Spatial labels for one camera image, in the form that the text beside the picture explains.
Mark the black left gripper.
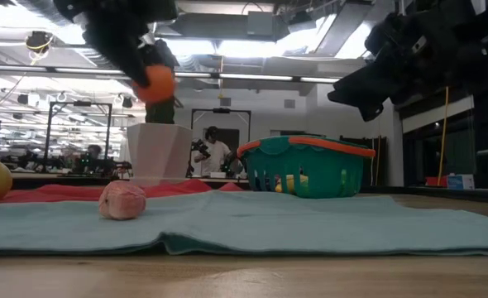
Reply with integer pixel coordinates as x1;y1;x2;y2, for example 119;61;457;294
53;0;181;89

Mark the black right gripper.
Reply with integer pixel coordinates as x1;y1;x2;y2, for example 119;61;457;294
327;6;483;123

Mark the orange toy fruit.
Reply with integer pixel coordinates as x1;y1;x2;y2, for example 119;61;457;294
132;64;177;104

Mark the yellow toy banana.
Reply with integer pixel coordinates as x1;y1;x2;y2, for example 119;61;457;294
275;173;310;195

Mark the teal basket orange rim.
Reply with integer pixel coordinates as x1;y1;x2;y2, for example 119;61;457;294
237;134;376;199

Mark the white hexagonal planter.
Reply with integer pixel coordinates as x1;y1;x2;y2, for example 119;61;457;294
126;122;194;185

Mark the black ceiling dome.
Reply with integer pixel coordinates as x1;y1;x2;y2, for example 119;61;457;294
25;31;55;54

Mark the person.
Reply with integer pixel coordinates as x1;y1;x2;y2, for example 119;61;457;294
193;126;240;177
82;143;104;173

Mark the long ceiling light strip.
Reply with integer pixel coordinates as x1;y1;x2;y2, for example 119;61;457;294
0;64;342;87

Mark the blue and white box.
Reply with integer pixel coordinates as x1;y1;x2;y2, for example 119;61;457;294
446;173;476;190

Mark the teal cloth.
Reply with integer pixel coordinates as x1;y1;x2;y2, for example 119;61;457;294
0;190;488;257

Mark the background work table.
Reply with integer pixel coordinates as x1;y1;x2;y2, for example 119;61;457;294
10;171;108;190

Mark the red cloth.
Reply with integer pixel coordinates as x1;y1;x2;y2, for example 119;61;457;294
0;178;245;204

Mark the black metal rig frame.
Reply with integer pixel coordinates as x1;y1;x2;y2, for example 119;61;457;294
45;101;113;169

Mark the yellow hanging cable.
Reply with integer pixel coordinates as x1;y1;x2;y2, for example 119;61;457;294
437;86;450;182

